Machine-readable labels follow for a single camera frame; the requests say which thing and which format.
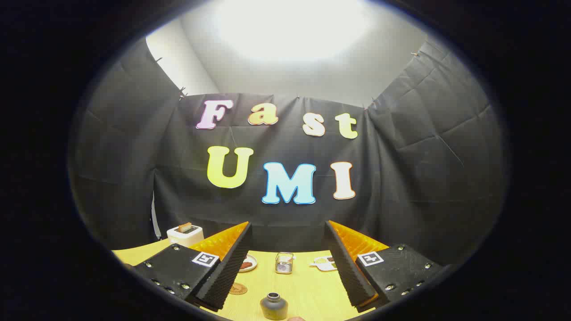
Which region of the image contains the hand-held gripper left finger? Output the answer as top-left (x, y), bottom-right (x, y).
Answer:
top-left (133, 221), bottom-right (253, 312)

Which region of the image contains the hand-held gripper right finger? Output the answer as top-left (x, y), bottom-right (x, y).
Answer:
top-left (324, 220), bottom-right (447, 313)

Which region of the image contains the silver juice bottle green label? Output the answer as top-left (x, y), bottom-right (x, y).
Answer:
top-left (260, 292), bottom-right (289, 321)

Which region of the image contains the white divided condiment dish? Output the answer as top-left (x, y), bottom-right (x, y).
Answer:
top-left (310, 256), bottom-right (338, 272)

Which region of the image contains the wooden table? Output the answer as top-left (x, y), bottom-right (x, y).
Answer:
top-left (112, 239), bottom-right (389, 321)

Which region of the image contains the white toaster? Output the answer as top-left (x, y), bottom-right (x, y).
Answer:
top-left (167, 224), bottom-right (204, 248)

